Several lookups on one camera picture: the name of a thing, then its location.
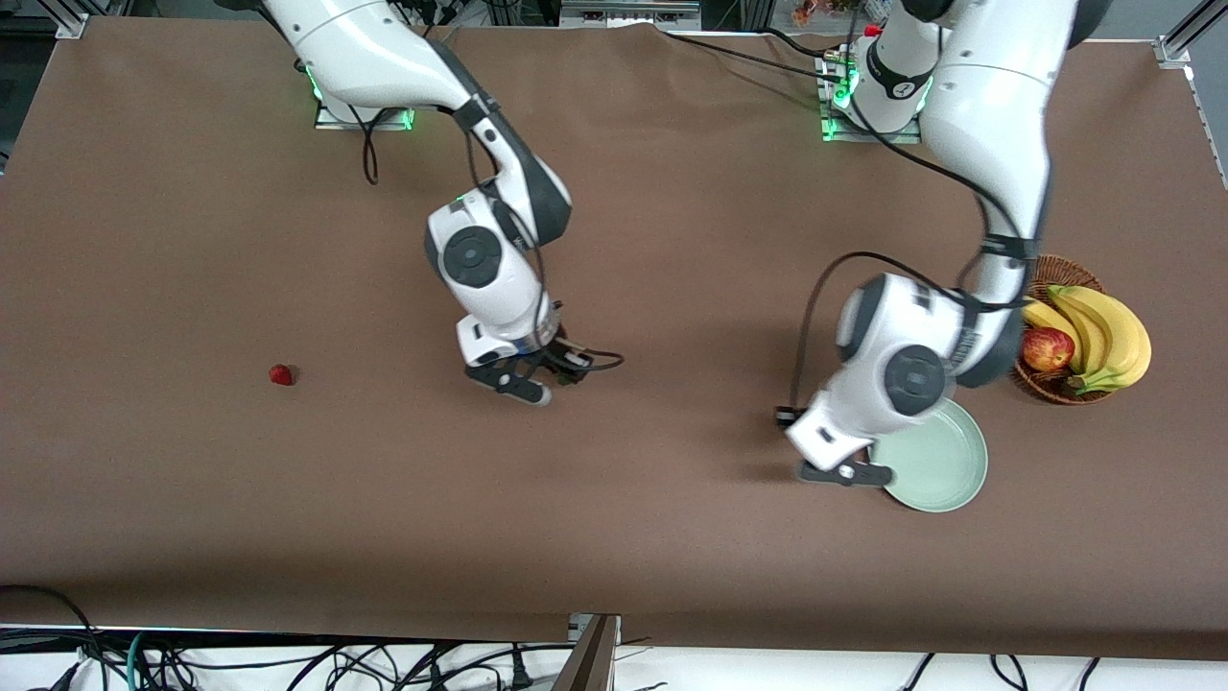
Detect silver metal bracket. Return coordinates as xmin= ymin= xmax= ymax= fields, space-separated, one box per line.
xmin=568 ymin=612 xmax=623 ymax=646

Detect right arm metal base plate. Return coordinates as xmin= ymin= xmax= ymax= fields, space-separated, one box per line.
xmin=315 ymin=91 xmax=418 ymax=131

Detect brown table cloth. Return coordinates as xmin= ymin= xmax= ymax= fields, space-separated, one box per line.
xmin=0 ymin=17 xmax=1228 ymax=663

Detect red yellow apple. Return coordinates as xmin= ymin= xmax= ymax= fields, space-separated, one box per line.
xmin=1022 ymin=327 xmax=1075 ymax=373

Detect yellow banana bunch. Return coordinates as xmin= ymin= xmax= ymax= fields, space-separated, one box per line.
xmin=1022 ymin=284 xmax=1152 ymax=395

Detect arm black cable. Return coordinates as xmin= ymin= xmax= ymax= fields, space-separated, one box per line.
xmin=789 ymin=0 xmax=1042 ymax=414
xmin=360 ymin=91 xmax=626 ymax=385

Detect black cable on cloth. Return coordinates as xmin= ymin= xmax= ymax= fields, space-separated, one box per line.
xmin=657 ymin=27 xmax=845 ymax=85

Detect grey metal frame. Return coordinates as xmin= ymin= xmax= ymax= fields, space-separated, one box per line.
xmin=559 ymin=0 xmax=703 ymax=30

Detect orange red background object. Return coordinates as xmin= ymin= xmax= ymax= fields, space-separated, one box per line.
xmin=791 ymin=0 xmax=869 ymax=28

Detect dark angled frame beam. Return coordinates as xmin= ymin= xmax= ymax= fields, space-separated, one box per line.
xmin=552 ymin=614 xmax=620 ymax=691

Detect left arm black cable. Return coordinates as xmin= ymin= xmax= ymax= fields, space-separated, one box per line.
xmin=789 ymin=0 xmax=1042 ymax=414

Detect brown wicker basket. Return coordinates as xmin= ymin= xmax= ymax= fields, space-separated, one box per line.
xmin=1012 ymin=254 xmax=1116 ymax=406

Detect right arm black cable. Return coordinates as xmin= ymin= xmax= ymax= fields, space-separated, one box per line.
xmin=360 ymin=91 xmax=626 ymax=385

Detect pale green round plate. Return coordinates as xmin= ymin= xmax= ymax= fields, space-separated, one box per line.
xmin=871 ymin=398 xmax=989 ymax=513

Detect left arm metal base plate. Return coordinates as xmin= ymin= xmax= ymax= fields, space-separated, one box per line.
xmin=820 ymin=53 xmax=924 ymax=145

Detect aluminium corner profile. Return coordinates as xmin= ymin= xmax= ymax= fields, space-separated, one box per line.
xmin=1154 ymin=0 xmax=1228 ymax=107

